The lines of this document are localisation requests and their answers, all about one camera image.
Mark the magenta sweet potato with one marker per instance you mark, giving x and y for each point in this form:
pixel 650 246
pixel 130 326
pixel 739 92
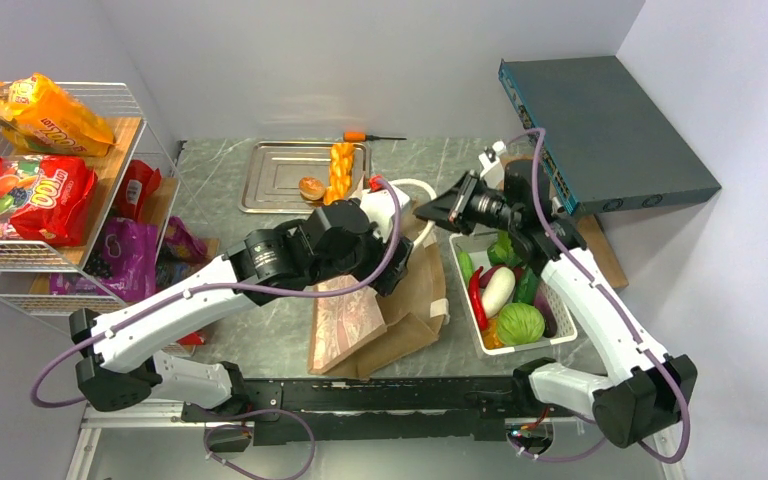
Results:
pixel 486 277

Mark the green cabbage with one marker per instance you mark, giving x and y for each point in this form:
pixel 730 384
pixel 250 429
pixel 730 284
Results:
pixel 519 324

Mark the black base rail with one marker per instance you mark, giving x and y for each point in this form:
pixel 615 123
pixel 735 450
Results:
pixel 483 408

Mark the white wire shelf rack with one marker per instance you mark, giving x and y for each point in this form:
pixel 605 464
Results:
pixel 26 266

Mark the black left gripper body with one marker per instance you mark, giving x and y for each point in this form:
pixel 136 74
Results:
pixel 364 262

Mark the green leafy vegetable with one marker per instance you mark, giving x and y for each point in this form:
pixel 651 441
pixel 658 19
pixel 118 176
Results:
pixel 501 252

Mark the purple snack bag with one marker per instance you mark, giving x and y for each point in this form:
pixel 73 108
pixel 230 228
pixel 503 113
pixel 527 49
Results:
pixel 122 264

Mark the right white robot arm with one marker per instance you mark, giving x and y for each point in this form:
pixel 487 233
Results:
pixel 645 389

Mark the purple eggplant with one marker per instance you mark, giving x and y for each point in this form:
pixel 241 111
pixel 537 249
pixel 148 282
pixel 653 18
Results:
pixel 541 303

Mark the red chili pepper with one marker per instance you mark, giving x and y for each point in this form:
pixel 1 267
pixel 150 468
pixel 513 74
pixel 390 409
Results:
pixel 474 295

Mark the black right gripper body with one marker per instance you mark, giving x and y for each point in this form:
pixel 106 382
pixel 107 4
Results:
pixel 488 208

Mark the red candy bag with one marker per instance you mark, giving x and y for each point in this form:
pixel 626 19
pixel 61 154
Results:
pixel 45 198

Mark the white perforated plastic basket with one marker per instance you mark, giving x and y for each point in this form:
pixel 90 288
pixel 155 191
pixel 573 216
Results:
pixel 476 246

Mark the orange handle screwdriver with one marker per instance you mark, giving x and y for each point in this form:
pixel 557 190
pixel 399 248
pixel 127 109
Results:
pixel 360 137

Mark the round brown bun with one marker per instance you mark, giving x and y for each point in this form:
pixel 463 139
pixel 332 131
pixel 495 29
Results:
pixel 311 188

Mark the orange ginger root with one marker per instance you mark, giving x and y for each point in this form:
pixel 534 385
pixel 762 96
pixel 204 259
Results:
pixel 490 339

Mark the green bumpy cucumber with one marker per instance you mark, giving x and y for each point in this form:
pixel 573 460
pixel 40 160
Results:
pixel 465 266

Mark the wooden board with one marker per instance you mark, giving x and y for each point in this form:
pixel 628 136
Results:
pixel 604 254

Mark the orange braided bread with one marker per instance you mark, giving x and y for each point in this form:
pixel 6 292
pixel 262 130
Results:
pixel 340 172

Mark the dark green cucumber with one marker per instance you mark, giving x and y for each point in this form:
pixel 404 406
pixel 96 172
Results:
pixel 527 288

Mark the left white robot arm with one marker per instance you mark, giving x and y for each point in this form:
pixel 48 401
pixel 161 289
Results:
pixel 128 366

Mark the blue grey network switch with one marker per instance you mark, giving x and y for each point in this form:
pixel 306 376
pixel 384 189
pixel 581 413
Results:
pixel 608 147

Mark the orange snack bag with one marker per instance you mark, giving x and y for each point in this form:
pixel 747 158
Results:
pixel 37 115

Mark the silver metal tray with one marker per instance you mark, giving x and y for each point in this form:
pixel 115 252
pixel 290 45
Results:
pixel 275 169

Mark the white eggplant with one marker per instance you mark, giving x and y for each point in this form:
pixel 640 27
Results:
pixel 498 291

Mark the small red snack bag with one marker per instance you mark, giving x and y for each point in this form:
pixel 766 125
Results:
pixel 139 183

